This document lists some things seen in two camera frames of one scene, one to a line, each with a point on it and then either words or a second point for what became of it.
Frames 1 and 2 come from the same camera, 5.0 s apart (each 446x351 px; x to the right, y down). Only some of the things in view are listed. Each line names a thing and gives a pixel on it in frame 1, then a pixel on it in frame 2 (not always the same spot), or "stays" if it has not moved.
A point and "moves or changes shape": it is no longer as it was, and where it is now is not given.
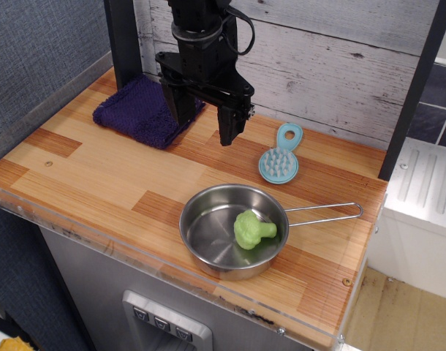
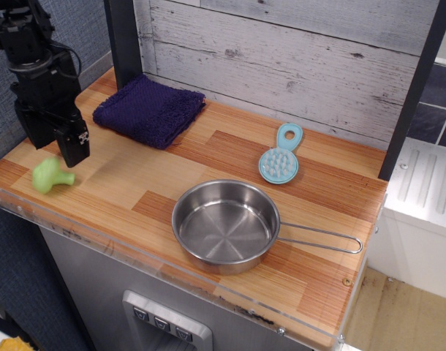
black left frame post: x=125 y=39 stays
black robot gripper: x=210 y=74 → x=50 y=85
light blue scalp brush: x=280 y=165 stays
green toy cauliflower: x=248 y=230 → x=47 y=173
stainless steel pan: x=207 y=229 moves or changes shape
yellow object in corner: x=15 y=344 stays
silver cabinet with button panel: x=123 y=305 stays
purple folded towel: x=140 y=109 stays
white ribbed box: x=415 y=238 stays
